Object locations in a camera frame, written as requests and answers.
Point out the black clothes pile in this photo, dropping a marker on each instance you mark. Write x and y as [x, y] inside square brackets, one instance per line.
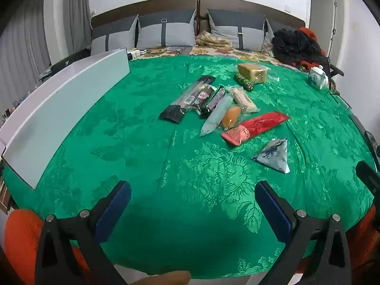
[294, 46]

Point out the red snack packet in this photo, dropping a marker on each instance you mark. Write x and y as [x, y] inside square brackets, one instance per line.
[258, 124]

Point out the dark patterned snack packet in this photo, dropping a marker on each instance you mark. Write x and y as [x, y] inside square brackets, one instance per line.
[213, 103]

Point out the beige wafer packet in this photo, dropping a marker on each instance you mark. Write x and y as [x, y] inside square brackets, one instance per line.
[244, 99]

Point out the white cardboard box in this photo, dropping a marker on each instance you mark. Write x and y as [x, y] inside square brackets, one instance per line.
[59, 109]

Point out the green floral cloth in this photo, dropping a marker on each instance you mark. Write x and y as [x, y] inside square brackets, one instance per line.
[148, 160]

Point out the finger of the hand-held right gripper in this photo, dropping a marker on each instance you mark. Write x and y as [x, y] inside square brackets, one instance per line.
[369, 176]

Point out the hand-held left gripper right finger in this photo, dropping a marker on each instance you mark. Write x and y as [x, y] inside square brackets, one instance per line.
[273, 212]

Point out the clear packet of black sticks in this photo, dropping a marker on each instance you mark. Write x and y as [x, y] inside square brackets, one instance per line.
[175, 114]

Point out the orange bun packet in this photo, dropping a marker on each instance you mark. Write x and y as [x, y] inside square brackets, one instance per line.
[231, 116]

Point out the blue white triangular packet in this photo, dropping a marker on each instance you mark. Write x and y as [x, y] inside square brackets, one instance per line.
[274, 155]

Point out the white power strip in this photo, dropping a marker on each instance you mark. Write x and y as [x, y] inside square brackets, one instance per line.
[133, 54]

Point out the beige folded blanket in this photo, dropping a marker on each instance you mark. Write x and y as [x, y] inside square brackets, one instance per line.
[212, 39]

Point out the sponge cake packet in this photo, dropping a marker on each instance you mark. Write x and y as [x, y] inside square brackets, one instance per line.
[252, 71]

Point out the grey curtain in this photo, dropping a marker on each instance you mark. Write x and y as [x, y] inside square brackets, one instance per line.
[29, 35]

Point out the white blue teapot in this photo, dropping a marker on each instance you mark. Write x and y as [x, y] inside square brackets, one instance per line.
[317, 78]

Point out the red garment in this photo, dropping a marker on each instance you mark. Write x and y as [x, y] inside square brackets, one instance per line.
[307, 32]

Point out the white door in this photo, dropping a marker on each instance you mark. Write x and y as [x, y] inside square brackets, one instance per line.
[322, 20]

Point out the clear pale blue packet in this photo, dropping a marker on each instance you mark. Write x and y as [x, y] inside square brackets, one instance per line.
[216, 116]

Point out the black smartphone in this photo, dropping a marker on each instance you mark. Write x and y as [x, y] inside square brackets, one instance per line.
[371, 145]

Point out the green candy tube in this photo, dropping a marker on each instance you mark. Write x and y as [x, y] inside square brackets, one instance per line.
[245, 82]

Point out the black eyeglasses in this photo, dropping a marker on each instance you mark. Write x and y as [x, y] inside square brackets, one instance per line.
[335, 95]

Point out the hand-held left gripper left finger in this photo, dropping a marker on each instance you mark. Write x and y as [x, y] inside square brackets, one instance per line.
[114, 209]

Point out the black chair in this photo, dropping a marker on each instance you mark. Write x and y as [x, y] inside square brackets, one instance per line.
[335, 71]

